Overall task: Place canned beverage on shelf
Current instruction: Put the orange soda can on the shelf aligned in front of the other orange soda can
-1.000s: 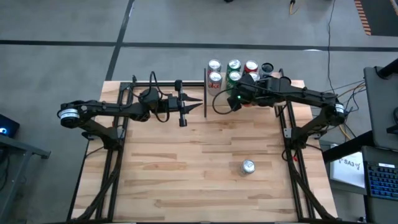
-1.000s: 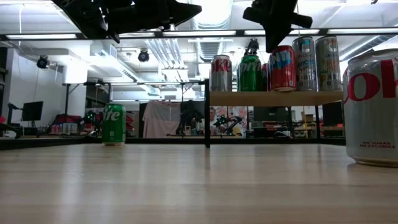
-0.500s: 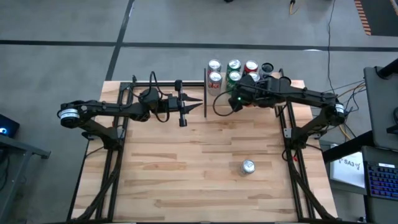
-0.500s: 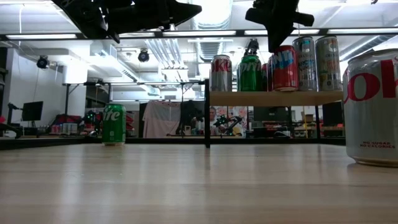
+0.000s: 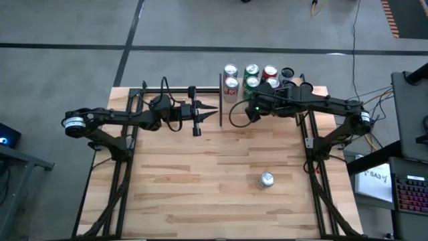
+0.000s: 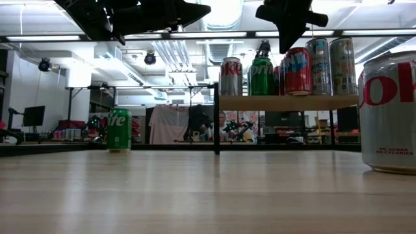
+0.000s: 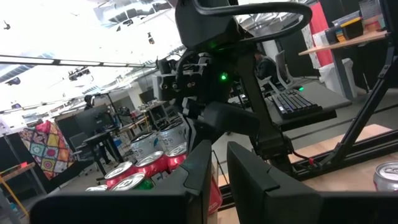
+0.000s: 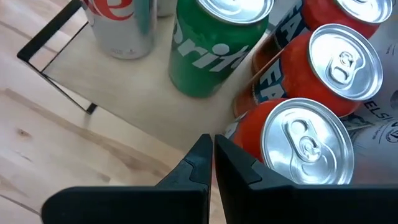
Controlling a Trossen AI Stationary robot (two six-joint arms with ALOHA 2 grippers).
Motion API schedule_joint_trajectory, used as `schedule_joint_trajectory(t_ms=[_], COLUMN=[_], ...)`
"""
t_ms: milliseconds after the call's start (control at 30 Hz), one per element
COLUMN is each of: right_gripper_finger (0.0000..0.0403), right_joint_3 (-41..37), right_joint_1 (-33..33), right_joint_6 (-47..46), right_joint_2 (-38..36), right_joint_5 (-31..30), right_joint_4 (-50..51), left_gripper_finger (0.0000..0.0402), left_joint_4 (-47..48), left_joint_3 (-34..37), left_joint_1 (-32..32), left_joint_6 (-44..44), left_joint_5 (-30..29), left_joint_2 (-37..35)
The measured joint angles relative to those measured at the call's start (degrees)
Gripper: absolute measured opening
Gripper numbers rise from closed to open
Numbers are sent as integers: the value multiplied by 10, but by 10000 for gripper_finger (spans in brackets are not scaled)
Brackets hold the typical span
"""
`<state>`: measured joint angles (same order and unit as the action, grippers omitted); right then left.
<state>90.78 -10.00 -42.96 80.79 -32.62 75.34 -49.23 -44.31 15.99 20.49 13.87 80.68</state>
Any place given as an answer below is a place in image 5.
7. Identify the thin black floor cable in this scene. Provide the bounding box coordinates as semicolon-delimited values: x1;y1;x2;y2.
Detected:
350;0;361;101

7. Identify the wooden shelf with black frame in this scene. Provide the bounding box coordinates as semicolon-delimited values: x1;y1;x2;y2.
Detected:
219;72;310;127

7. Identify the silver Diet Coke can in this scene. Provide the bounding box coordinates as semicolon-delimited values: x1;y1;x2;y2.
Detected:
257;171;276;191
223;63;239;80
223;76;240;104

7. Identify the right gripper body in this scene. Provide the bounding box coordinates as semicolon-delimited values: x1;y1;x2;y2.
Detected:
243;82;292;123

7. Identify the black mat with orange stripes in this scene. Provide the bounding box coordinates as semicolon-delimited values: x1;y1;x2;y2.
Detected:
381;0;428;39

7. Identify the green Sprite can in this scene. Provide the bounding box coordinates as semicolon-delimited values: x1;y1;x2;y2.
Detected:
243;63;261;78
243;76;261;100

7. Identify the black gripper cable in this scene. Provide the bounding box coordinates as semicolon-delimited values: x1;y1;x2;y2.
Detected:
160;76;184;133
228;99;255;129

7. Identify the black computer keyboard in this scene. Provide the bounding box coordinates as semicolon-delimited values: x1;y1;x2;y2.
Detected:
394;174;428;215

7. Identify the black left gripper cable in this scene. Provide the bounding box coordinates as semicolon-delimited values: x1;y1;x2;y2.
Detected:
160;76;184;133

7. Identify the black metal table frame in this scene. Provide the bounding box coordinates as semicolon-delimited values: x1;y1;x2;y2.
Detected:
72;80;364;241

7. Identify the black device with blue light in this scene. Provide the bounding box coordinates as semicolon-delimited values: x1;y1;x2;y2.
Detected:
0;122;22;149

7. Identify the grey computer desk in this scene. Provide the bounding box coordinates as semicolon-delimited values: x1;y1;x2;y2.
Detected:
346;63;428;241

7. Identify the cable bundle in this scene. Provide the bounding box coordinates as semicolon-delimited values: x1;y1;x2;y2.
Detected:
347;86;396;152

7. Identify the grey metal table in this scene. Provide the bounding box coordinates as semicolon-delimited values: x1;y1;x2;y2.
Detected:
0;143;56;232

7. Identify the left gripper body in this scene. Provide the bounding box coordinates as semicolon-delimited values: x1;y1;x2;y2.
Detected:
179;85;203;137

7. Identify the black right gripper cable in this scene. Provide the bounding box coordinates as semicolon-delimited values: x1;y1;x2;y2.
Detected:
228;99;255;129

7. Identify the white SA3 label sheet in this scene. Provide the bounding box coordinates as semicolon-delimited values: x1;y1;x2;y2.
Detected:
354;163;393;203

